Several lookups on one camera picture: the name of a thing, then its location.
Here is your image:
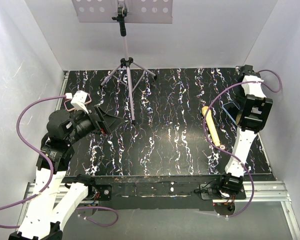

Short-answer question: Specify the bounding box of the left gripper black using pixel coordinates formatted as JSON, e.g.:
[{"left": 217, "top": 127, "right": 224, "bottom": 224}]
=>
[{"left": 65, "top": 104, "right": 124, "bottom": 145}]

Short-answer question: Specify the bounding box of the phone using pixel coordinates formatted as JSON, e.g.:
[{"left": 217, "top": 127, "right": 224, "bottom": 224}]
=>
[
  {"left": 63, "top": 95, "right": 92, "bottom": 112},
  {"left": 222, "top": 101, "right": 240, "bottom": 124}
]

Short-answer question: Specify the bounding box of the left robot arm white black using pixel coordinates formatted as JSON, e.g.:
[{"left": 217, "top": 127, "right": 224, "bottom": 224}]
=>
[{"left": 9, "top": 106, "right": 124, "bottom": 240}]

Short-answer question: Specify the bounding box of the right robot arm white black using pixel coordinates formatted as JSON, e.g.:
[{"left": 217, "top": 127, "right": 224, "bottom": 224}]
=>
[{"left": 216, "top": 65, "right": 273, "bottom": 199}]

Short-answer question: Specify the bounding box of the phone in pink case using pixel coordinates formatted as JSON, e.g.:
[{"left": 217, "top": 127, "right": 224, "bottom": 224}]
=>
[{"left": 63, "top": 95, "right": 92, "bottom": 112}]

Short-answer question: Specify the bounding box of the cream toy microphone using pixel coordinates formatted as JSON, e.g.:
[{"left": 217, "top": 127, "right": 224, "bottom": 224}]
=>
[{"left": 201, "top": 106, "right": 223, "bottom": 149}]

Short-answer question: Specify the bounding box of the music stand with tripod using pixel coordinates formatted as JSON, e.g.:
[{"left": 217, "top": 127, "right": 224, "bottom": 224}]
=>
[{"left": 72, "top": 0, "right": 173, "bottom": 125}]

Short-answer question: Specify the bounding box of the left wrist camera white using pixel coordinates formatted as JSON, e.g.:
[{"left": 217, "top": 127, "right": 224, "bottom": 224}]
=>
[{"left": 65, "top": 90, "right": 89, "bottom": 113}]

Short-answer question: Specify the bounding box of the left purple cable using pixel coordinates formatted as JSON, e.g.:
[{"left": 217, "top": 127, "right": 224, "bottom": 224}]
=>
[{"left": 0, "top": 96, "right": 120, "bottom": 229}]

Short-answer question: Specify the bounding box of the purple cable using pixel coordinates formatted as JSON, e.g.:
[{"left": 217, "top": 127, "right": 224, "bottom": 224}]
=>
[
  {"left": 202, "top": 69, "right": 283, "bottom": 221},
  {"left": 0, "top": 96, "right": 120, "bottom": 229}
]

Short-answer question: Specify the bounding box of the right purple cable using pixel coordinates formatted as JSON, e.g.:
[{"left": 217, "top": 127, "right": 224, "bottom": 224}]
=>
[{"left": 202, "top": 69, "right": 283, "bottom": 221}]

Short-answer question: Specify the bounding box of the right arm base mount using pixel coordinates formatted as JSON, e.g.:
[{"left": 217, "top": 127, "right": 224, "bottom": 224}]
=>
[{"left": 193, "top": 181, "right": 247, "bottom": 201}]

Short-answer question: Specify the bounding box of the aluminium front rail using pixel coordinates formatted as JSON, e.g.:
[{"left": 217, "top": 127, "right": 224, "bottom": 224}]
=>
[{"left": 24, "top": 181, "right": 292, "bottom": 203}]

